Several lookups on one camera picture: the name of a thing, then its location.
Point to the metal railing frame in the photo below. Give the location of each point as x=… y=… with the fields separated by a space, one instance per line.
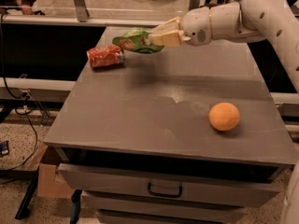
x=146 y=13

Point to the black drawer handle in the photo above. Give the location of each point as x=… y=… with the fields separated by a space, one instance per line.
x=165 y=192

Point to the cardboard box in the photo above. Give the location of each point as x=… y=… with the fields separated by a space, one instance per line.
x=50 y=183

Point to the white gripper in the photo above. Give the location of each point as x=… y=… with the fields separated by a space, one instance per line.
x=196 y=28

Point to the green rice chip bag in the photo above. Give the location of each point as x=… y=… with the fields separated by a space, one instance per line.
x=136 y=40

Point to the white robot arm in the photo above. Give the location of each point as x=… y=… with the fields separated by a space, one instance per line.
x=244 y=21

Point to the grey middle drawer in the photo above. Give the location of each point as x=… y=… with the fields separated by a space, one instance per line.
x=162 y=207

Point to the orange fruit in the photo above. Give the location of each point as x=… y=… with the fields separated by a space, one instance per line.
x=224 y=116

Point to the grey drawer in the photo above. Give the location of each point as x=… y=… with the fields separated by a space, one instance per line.
x=195 y=189
x=109 y=217
x=162 y=207

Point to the crushed red coke can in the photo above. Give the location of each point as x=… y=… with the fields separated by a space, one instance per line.
x=105 y=56

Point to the grey bottom drawer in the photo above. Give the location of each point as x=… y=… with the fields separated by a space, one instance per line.
x=109 y=217

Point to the grey top drawer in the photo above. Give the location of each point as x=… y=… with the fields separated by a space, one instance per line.
x=195 y=189

